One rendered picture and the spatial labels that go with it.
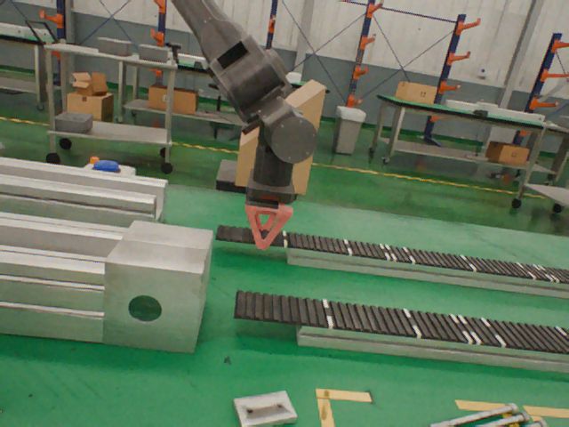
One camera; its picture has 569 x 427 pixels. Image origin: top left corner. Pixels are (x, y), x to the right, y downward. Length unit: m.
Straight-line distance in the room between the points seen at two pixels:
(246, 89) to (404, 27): 8.02
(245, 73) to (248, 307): 0.29
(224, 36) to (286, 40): 7.52
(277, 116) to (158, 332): 0.27
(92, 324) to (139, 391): 0.08
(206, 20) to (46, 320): 0.41
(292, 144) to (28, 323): 0.33
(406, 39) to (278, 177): 8.00
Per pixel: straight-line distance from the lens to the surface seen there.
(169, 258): 0.42
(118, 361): 0.45
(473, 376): 0.54
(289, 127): 0.50
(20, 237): 0.52
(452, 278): 0.72
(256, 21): 8.07
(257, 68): 0.55
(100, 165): 0.77
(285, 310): 0.47
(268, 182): 0.58
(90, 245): 0.50
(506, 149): 6.34
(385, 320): 0.50
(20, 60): 9.03
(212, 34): 0.60
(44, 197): 0.64
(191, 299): 0.42
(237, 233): 0.64
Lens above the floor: 1.08
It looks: 21 degrees down
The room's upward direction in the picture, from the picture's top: 10 degrees clockwise
